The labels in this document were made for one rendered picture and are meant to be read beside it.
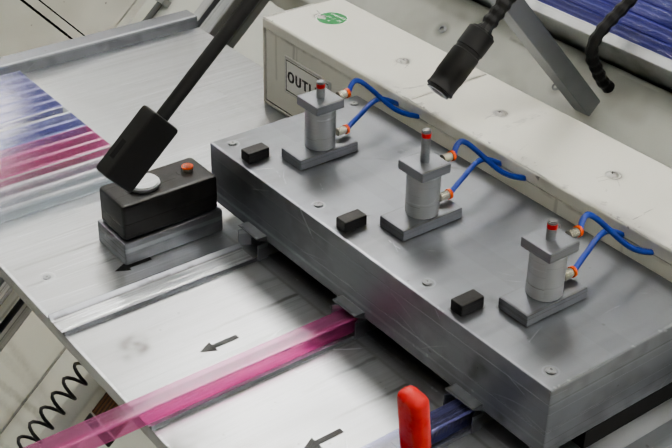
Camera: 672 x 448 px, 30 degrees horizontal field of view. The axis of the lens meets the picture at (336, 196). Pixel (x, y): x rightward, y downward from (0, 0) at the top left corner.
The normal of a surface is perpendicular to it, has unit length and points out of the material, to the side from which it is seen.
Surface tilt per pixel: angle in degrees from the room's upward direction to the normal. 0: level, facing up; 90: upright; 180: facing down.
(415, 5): 90
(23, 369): 90
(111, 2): 90
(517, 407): 137
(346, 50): 48
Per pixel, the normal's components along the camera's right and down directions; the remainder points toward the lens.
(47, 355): -0.52, -0.44
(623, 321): 0.02, -0.86
